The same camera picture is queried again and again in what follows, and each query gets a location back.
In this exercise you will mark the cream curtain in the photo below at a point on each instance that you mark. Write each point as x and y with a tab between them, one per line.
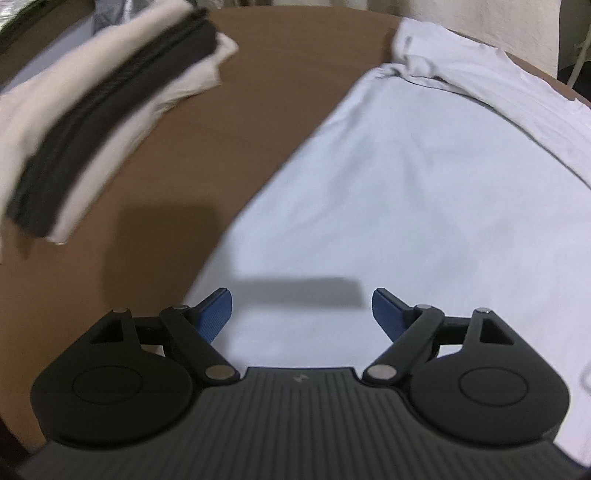
485	23

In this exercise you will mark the stack of folded clothes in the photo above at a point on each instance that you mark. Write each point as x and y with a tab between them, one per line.
115	115

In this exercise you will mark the cream folded garment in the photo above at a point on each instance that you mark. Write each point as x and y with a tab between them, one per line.
92	64
152	115

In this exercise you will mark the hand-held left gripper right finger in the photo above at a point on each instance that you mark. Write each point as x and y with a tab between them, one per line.
387	314

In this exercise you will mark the grey cloth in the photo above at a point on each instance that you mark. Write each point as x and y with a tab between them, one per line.
120	11

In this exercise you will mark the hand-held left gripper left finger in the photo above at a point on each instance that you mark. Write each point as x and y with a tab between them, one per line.
217	318

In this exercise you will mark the white t-shirt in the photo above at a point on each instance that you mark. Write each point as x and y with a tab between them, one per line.
415	194

